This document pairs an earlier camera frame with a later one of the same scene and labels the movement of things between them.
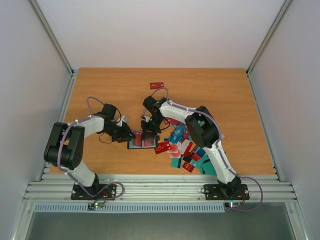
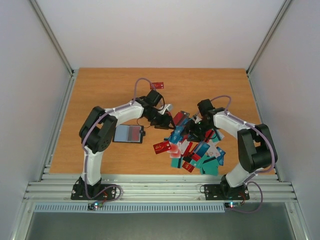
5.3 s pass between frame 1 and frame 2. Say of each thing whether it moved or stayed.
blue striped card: stayed
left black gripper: moved
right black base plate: stayed
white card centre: stayed
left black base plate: stayed
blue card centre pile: stayed
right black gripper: moved
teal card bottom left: stayed
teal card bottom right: stayed
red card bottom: stayed
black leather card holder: moved
